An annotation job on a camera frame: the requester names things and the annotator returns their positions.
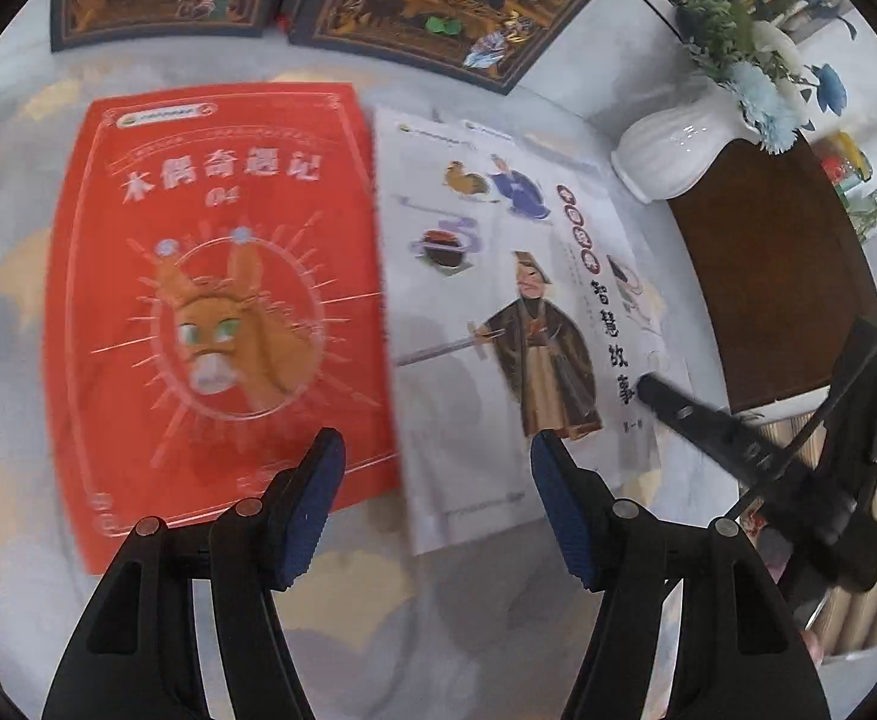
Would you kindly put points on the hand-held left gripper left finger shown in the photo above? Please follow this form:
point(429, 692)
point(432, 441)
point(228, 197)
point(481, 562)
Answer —
point(315, 510)

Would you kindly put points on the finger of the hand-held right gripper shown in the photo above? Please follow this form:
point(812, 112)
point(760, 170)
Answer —
point(693, 416)

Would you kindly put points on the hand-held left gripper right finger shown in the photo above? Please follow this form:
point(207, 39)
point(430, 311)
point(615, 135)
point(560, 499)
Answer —
point(562, 517)

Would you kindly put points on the white book sword figure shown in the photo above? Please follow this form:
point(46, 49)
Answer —
point(453, 390)

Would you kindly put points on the red book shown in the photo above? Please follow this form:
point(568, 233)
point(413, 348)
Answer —
point(221, 240)

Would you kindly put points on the brown wooden side table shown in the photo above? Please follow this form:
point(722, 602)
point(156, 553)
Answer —
point(776, 277)

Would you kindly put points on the white ribbed vase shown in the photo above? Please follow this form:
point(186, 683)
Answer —
point(671, 150)

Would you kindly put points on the glass jar colourful contents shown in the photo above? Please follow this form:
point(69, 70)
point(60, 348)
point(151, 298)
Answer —
point(847, 165)

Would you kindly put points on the blue white artificial flowers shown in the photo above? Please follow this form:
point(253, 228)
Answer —
point(761, 97)

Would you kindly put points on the white bookshelf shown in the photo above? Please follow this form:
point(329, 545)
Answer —
point(611, 52)

